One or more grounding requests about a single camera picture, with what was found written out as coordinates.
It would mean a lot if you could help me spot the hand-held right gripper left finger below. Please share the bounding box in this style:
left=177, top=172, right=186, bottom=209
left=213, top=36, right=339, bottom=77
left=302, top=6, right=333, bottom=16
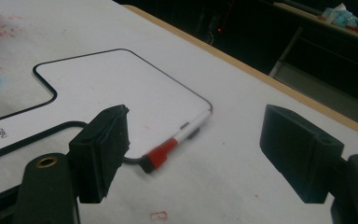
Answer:
left=68, top=105, right=131, bottom=204

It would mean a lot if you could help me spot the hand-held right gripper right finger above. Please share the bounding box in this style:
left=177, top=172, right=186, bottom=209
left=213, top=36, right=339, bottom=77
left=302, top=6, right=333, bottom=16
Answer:
left=259, top=105, right=345, bottom=204

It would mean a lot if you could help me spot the white paddle whiteboard black rim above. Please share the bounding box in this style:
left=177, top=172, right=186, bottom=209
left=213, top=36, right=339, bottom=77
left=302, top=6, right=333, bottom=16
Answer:
left=0, top=48, right=214, bottom=166

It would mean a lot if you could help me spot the white marker pen red cap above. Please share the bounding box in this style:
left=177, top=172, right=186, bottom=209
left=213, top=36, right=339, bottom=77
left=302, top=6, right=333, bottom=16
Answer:
left=141, top=108, right=213, bottom=175

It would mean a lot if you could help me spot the wooden table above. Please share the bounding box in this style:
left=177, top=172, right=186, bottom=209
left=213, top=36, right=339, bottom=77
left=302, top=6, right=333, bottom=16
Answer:
left=121, top=4, right=358, bottom=142

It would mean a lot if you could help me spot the crumpled blue white cloth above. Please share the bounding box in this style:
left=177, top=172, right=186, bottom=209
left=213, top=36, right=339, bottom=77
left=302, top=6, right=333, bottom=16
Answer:
left=321, top=3, right=358, bottom=28

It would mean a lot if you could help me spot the white frame desk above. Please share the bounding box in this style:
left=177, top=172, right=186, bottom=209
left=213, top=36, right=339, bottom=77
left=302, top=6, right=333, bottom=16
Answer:
left=268, top=1, right=358, bottom=132

